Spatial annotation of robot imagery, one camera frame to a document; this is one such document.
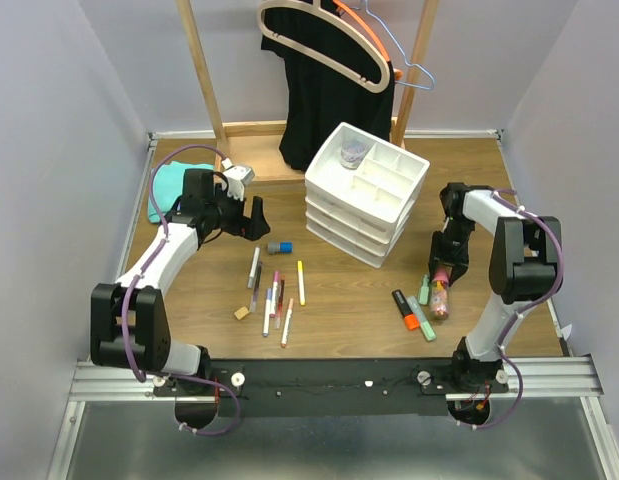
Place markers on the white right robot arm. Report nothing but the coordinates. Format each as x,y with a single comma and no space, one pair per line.
526,269

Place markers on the black hanging garment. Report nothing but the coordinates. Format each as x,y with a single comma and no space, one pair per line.
320,99

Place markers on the blue wire hanger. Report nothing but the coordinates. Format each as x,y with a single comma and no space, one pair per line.
364,6

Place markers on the orange plastic hanger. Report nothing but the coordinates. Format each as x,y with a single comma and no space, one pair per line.
343,8

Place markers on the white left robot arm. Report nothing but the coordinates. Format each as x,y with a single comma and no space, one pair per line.
128,322

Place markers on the grey green highlighter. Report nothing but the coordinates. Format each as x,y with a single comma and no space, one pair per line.
425,326

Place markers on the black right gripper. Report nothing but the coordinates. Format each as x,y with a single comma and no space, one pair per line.
459,261

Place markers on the pink capped clear bottle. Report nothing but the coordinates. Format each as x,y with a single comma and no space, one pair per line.
439,294

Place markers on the pink capped white marker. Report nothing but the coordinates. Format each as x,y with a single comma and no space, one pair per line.
274,293

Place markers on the blue grey glue stick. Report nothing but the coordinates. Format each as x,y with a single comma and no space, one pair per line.
275,248

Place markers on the clear round clip jar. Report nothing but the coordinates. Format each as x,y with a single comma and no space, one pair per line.
352,152

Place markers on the red clear pen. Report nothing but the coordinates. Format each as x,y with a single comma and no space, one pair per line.
279,304

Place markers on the yellow capped white marker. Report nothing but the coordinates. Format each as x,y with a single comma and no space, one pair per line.
301,283

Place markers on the peach capped white marker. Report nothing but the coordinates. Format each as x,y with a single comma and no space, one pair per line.
286,324

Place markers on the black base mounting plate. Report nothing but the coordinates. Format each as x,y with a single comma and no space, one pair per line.
250,388

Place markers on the black orange highlighter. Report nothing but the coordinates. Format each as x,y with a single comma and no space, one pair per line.
409,318

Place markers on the blue capped white marker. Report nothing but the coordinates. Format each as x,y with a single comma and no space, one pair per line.
267,313

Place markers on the wooden clothes rack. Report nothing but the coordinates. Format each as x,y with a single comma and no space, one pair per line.
255,140

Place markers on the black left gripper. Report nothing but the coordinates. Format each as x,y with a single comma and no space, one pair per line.
251,228

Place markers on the white drawer organizer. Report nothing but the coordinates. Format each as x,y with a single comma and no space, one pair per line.
362,212

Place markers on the teal folded cloth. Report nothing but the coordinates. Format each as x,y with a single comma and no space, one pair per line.
168,182

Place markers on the small green highlighter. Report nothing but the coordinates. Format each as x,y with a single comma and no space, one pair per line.
424,291

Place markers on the grey capped white marker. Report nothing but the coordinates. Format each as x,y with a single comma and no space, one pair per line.
253,267

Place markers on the small tan eraser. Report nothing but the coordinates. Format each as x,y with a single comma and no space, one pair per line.
241,313

